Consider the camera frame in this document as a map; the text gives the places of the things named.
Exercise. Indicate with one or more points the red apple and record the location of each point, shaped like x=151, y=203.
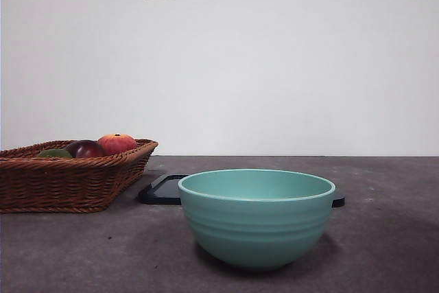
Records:
x=118, y=143

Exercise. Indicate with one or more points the dark red plum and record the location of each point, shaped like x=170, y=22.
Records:
x=87, y=149

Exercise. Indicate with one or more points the teal ceramic bowl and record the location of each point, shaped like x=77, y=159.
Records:
x=255, y=228

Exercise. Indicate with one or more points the green avocado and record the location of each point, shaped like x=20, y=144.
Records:
x=53, y=154

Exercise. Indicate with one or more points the dark rectangular tray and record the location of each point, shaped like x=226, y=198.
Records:
x=161, y=191

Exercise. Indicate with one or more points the brown wicker basket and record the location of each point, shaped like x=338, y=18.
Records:
x=68, y=183

